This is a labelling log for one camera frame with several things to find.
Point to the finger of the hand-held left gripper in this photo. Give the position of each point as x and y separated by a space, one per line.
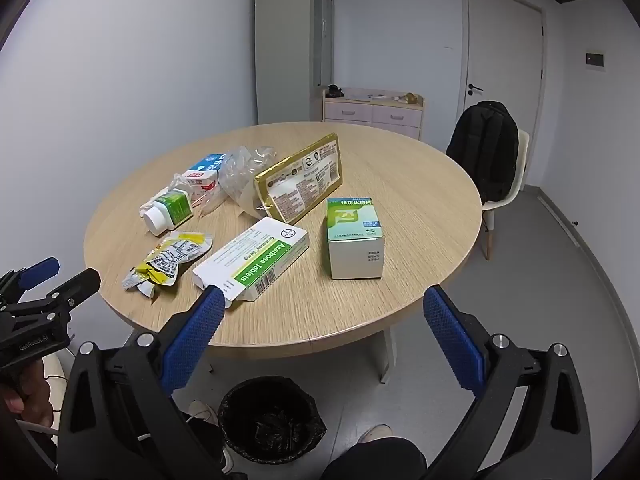
75 285
40 266

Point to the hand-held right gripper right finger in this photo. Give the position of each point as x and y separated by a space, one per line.
455 340

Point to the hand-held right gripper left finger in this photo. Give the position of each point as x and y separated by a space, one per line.
200 330

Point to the yellow wrapper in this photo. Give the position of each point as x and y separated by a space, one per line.
170 257

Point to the white green tablet box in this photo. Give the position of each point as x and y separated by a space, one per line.
250 260

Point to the black trash bin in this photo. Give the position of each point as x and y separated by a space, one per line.
270 425

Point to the white bottle green label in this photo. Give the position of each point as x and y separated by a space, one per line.
172 207

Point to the green white medicine box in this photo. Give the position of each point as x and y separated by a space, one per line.
355 250

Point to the clear plastic wrapper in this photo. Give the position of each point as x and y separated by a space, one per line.
179 182

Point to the blue white milk carton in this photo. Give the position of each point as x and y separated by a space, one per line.
205 180

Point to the clear plastic bag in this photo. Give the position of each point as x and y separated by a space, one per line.
240 170

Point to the gold snack package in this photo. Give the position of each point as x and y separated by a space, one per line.
300 180

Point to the person's left hand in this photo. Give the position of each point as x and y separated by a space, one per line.
30 400

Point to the white left shoe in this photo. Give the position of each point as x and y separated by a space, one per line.
202 410

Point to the white shoe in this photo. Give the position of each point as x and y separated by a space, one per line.
202 410
375 432

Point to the person's left leg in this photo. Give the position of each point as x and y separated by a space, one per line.
205 445

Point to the person's leg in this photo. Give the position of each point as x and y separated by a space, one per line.
375 460
205 445

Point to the white right shoe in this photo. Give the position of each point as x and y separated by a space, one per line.
375 432

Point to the round wooden table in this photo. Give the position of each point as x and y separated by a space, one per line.
400 210

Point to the cream plastic chair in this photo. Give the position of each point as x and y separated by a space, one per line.
500 205

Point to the person's right leg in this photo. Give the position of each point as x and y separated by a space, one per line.
375 460

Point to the black backpack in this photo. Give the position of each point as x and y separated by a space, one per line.
485 150

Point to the pink drawer dresser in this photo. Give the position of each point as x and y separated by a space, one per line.
370 112

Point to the small yellow item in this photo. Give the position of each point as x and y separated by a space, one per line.
410 97

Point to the white papers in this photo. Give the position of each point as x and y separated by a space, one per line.
372 95

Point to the black item on dresser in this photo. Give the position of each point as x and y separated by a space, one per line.
334 91

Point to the white door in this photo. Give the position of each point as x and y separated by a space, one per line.
505 50

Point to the tall grey cabinet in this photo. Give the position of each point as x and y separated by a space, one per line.
285 35

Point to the dark wall panel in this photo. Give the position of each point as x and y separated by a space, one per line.
595 59

